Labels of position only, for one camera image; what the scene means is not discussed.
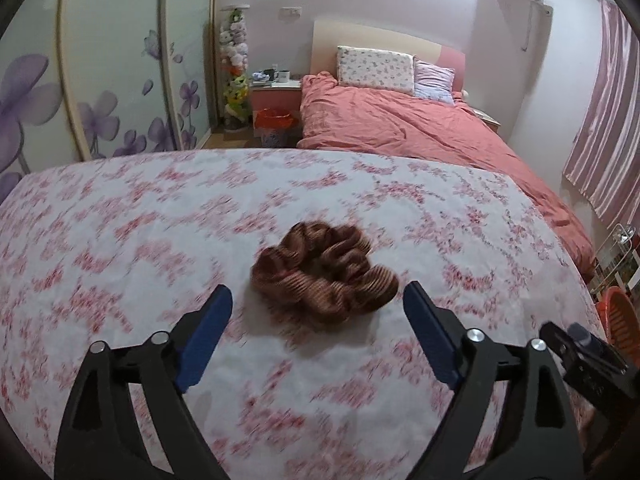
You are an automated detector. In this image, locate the beige and pink headboard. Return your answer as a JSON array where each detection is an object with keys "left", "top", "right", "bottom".
[{"left": 311, "top": 20, "right": 467, "bottom": 93}]

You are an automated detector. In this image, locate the floral pillow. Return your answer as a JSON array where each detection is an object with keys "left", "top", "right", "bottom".
[{"left": 336, "top": 45, "right": 417, "bottom": 97}]

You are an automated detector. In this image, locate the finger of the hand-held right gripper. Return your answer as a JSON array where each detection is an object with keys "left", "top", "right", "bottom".
[{"left": 567, "top": 323, "right": 608, "bottom": 356}]

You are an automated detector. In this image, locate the floral tablecloth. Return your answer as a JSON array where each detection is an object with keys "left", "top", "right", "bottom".
[{"left": 0, "top": 147, "right": 613, "bottom": 480}]

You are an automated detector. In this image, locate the plush toy tower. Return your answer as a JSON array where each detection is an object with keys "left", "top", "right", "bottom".
[{"left": 218, "top": 5, "right": 251, "bottom": 133}]

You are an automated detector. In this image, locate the brown scrunchie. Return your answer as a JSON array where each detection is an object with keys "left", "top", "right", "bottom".
[{"left": 250, "top": 220, "right": 400, "bottom": 332}]

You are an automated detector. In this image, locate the pink duvet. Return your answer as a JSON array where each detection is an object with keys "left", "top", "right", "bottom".
[{"left": 297, "top": 71, "right": 596, "bottom": 281}]

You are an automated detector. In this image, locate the small bin with orange bag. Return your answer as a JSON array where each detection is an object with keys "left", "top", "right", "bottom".
[{"left": 254, "top": 108, "right": 293, "bottom": 148}]

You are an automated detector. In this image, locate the striped pillow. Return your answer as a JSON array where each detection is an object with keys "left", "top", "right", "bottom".
[{"left": 412, "top": 60, "right": 457, "bottom": 106}]

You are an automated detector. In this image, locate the white wire rack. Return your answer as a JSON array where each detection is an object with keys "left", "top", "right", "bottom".
[{"left": 590, "top": 222, "right": 640, "bottom": 296}]

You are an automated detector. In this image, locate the pink striped curtain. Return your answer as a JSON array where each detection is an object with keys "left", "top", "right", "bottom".
[{"left": 562, "top": 0, "right": 640, "bottom": 233}]

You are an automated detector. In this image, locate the orange plastic basket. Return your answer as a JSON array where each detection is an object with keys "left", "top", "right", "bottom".
[{"left": 597, "top": 287, "right": 640, "bottom": 356}]

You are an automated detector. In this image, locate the pink nightstand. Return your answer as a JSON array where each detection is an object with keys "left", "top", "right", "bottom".
[{"left": 250, "top": 80, "right": 303, "bottom": 121}]

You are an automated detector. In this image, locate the beige nightstand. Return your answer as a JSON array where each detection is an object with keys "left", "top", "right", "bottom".
[{"left": 470, "top": 109, "right": 502, "bottom": 133}]

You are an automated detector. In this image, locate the flower print sliding wardrobe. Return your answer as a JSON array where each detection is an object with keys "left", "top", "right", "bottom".
[{"left": 0, "top": 0, "right": 218, "bottom": 201}]

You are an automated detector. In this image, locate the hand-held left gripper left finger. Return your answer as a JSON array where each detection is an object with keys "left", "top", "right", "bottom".
[{"left": 54, "top": 284, "right": 234, "bottom": 480}]

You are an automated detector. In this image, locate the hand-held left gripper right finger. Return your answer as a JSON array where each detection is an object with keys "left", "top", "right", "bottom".
[{"left": 402, "top": 281, "right": 586, "bottom": 480}]

